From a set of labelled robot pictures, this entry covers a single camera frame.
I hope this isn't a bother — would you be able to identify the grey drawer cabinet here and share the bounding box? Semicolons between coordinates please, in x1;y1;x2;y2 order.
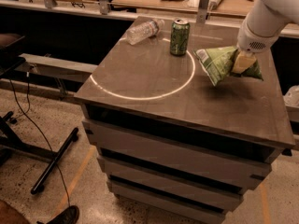
76;25;294;224

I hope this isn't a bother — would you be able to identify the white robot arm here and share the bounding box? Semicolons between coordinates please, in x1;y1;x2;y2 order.
232;0;299;74

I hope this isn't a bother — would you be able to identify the clear plastic water bottle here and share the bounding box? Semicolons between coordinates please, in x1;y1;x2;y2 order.
125;19;164;45

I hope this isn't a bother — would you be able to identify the green soda can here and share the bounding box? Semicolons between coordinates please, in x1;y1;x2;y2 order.
170;19;190;56

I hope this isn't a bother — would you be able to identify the black chair base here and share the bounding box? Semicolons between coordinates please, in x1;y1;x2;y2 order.
0;111;78;195

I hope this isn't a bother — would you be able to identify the black cable on floor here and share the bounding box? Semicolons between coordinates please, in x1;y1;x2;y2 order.
8;70;72;207

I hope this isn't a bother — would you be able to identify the black shoe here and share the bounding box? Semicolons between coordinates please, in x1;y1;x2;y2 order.
36;205;79;224

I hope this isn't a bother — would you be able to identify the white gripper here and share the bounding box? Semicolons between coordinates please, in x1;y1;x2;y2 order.
232;18;278;74

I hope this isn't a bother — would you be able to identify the green jalapeno chip bag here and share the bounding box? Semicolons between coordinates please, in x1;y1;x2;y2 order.
194;46;263;86

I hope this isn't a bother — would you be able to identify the metal desk bracket post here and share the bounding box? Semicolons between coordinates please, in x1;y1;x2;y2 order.
196;0;209;24

